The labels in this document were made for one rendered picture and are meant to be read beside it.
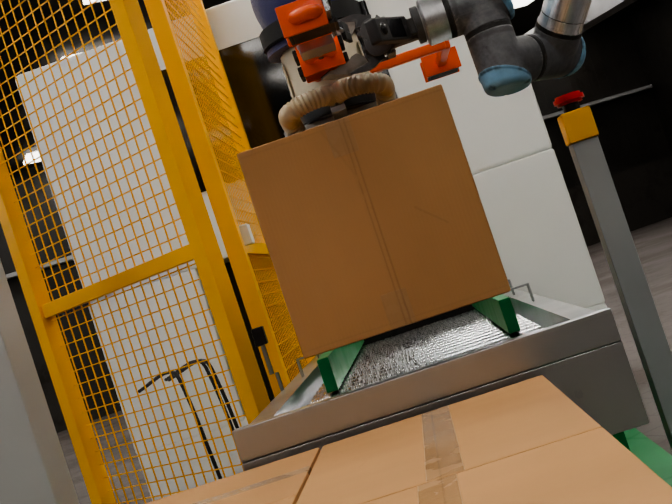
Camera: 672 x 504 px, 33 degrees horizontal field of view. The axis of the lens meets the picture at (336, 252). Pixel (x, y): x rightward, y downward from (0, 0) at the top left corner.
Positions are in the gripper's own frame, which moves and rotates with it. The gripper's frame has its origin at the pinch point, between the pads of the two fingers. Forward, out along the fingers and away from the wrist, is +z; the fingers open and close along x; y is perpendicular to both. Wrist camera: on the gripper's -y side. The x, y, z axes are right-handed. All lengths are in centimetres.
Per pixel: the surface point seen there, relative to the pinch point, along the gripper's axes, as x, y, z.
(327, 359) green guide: -58, 61, 23
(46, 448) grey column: -57, 60, 95
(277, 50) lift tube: 8.1, 20.4, 8.3
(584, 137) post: -28, 43, -49
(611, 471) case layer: -67, -101, -16
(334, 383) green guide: -64, 61, 23
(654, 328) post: -73, 43, -50
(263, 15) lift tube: 16.1, 20.9, 8.8
